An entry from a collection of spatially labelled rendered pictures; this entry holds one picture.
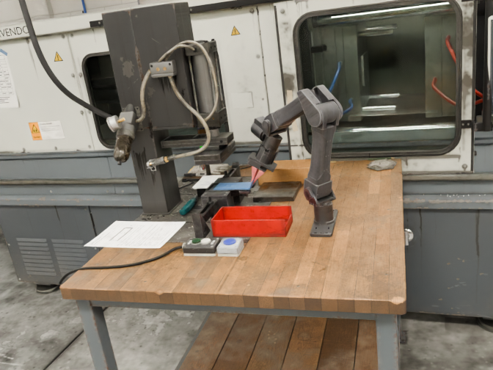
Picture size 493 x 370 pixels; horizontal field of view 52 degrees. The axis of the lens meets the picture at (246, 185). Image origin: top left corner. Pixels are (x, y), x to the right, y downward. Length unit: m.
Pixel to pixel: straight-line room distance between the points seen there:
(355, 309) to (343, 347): 0.96
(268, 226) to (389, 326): 0.50
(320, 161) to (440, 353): 1.32
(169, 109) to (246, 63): 0.70
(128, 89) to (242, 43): 0.73
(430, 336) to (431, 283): 0.27
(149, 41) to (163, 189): 0.54
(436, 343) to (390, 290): 1.35
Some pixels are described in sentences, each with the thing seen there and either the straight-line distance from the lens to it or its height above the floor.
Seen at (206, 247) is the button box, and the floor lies 0.93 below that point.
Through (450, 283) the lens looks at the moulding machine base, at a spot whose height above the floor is 0.26.
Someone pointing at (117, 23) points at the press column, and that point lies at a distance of 1.85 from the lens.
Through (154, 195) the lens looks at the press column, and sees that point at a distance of 1.95.
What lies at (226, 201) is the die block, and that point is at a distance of 1.80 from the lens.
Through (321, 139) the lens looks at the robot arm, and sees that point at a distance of 1.54.
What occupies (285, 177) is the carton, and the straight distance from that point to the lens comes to 2.06.
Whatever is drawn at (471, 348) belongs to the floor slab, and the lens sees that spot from 2.65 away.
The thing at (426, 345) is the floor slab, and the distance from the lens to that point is 2.63.
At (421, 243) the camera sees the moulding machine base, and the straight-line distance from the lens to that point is 2.49.
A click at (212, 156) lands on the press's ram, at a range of 1.75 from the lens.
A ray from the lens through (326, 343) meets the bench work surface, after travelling 2.27.
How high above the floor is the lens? 1.60
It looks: 19 degrees down
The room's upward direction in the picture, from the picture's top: 8 degrees counter-clockwise
